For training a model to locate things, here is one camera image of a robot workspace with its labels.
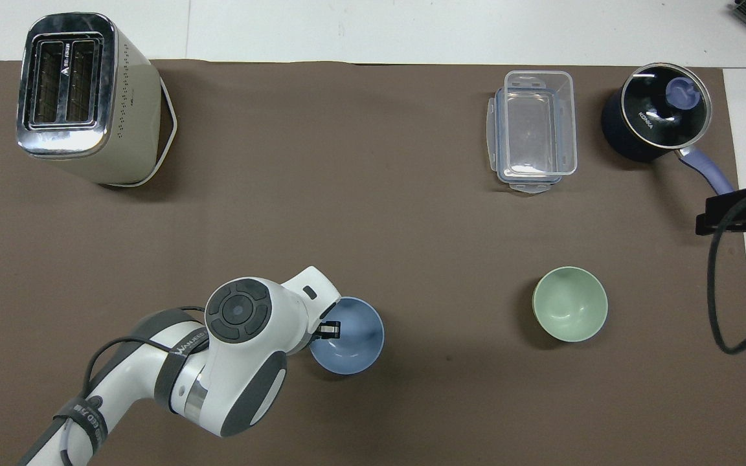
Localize clear container lid blue seal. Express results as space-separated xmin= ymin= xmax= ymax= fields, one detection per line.
xmin=486 ymin=87 xmax=574 ymax=194

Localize green bowl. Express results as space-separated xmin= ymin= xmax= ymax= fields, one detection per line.
xmin=532 ymin=266 xmax=609 ymax=343

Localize glass pot lid blue knob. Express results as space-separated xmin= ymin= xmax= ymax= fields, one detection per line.
xmin=624 ymin=63 xmax=714 ymax=151

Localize black cable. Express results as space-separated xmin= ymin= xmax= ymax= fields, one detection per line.
xmin=56 ymin=305 xmax=209 ymax=463

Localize blue bowl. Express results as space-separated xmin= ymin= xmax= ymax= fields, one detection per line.
xmin=308 ymin=296 xmax=385 ymax=375

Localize silver and beige toaster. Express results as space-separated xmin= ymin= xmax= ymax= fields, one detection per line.
xmin=16 ymin=12 xmax=178 ymax=188

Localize dark blue pot with handle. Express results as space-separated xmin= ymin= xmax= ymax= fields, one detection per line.
xmin=601 ymin=62 xmax=735 ymax=195

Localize clear plastic container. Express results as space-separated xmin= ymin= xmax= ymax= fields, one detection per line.
xmin=503 ymin=70 xmax=578 ymax=177

